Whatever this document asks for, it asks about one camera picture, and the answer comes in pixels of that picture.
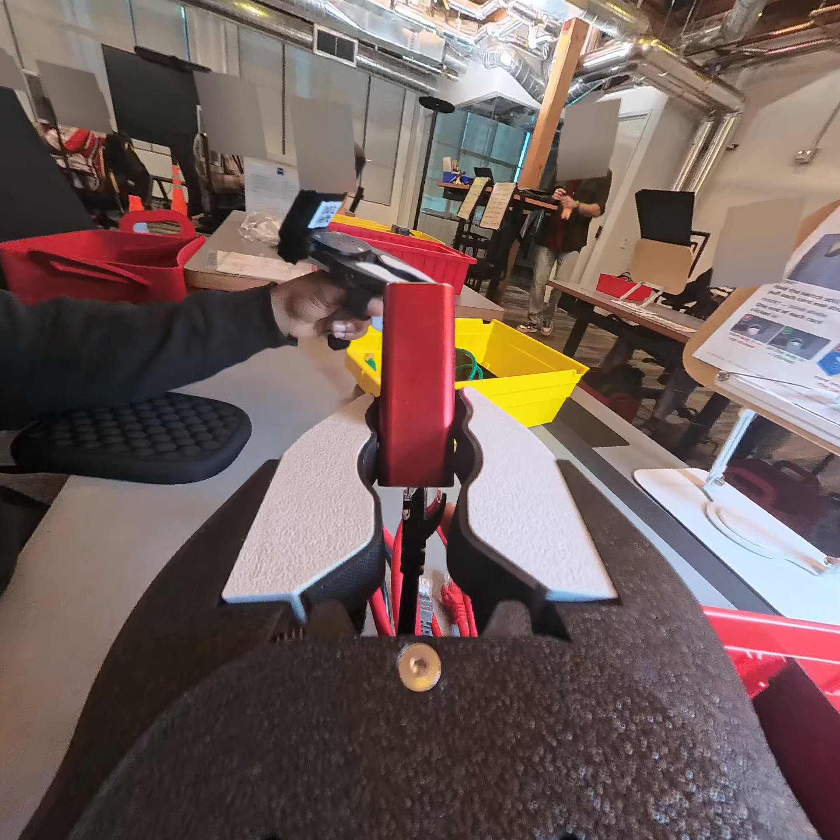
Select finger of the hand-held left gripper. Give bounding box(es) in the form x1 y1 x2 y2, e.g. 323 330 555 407
364 255 437 286

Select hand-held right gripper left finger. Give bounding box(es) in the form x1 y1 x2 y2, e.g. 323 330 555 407
220 394 388 623

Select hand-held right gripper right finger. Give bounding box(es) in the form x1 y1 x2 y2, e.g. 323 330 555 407
446 386 619 642

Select red ethernet splitter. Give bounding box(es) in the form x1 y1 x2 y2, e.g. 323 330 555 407
377 281 458 488

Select red ethernet cable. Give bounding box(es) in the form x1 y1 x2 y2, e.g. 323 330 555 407
367 502 479 638

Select black ethernet cable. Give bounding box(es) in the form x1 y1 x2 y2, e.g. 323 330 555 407
394 486 438 637

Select red plastic bin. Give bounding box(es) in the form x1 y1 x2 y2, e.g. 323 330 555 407
701 604 840 840

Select person's left forearm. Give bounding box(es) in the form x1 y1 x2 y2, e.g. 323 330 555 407
0 284 298 432

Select person's left hand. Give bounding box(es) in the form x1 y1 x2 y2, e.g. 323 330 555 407
269 269 385 342

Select red plastic crate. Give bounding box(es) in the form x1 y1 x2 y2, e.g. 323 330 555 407
327 213 479 294

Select black floor lamp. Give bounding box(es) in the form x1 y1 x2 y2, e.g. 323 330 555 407
413 96 456 231

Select yellow plastic bin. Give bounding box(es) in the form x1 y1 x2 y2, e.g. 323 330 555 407
346 318 590 428

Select black padded wrist rest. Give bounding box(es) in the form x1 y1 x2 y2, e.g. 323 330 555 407
10 392 254 486

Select small red bin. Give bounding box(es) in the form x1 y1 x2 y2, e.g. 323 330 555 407
595 272 658 303

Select wooden background table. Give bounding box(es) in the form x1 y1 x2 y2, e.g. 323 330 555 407
546 278 707 370

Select large red felt tote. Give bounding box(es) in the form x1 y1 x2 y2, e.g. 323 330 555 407
0 210 206 305

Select black cardboard sign stand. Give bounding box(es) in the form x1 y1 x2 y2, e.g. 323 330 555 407
626 188 697 297

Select wooden post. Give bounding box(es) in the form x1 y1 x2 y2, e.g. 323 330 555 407
517 17 592 192

